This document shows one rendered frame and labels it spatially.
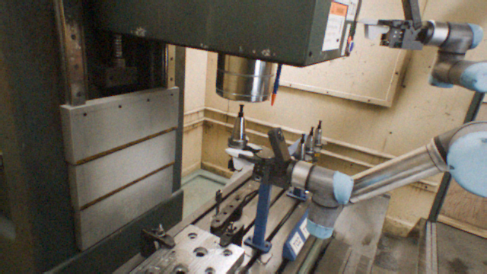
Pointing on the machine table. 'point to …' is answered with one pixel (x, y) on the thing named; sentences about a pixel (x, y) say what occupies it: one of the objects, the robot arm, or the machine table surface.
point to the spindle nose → (243, 79)
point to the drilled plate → (225, 265)
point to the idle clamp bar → (227, 215)
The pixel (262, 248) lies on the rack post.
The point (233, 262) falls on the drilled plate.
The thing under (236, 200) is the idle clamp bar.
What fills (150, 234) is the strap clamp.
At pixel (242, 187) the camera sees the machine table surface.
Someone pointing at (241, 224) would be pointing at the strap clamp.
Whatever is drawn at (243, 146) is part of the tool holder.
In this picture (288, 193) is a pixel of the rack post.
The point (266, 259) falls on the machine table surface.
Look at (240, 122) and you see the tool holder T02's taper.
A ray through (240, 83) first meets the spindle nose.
